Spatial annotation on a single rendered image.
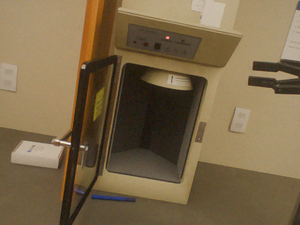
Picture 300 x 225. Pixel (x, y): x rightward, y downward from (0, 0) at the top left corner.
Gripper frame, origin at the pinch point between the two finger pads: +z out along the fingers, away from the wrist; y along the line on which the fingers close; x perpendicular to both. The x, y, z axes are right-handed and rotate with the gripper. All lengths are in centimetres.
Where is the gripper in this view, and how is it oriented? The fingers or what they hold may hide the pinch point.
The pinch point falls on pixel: (260, 73)
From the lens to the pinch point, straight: 98.4
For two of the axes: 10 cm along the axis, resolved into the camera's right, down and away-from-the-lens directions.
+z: -9.1, -1.5, 3.8
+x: 1.4, 7.5, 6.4
